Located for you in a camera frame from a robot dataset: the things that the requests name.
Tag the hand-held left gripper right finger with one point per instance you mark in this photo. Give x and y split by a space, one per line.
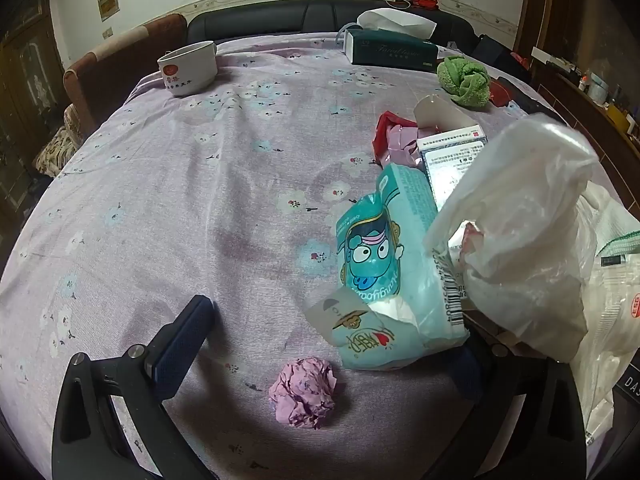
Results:
470 377

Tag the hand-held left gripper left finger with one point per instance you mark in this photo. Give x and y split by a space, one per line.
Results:
182 345

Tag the printed white plastic bag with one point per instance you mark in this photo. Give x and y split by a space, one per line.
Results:
610 320

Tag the pink paper ball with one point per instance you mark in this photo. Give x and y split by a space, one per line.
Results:
302 392

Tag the teal cartoon tissue packet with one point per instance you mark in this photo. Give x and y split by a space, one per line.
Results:
380 260

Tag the white medicine box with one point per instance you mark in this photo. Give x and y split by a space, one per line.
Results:
450 165

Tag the pink foil wrapper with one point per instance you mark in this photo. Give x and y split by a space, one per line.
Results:
402 142

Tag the red wrapper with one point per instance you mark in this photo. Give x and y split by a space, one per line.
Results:
384 132

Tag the wooden counter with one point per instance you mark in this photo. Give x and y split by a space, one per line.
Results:
590 125

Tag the white cup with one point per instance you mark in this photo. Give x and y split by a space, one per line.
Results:
187 67

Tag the black hand tool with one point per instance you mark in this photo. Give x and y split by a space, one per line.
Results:
525 100

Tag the red packet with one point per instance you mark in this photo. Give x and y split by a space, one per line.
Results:
500 92

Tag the brown armchair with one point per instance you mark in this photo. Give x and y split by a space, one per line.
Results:
110 65

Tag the green cloth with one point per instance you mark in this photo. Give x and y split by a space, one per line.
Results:
462 80

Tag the white round tub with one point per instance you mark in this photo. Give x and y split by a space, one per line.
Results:
597 86

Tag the dark wooden cabinet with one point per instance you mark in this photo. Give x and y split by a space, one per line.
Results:
20 85

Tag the black bag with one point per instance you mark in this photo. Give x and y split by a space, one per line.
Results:
495 55

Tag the green tissue box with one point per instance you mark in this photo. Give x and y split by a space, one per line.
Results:
390 52

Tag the black sofa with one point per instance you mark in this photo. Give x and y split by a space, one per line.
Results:
280 17

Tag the red ornament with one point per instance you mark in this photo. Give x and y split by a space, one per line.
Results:
425 1

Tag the gold wall plaque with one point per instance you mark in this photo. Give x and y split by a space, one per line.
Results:
107 4

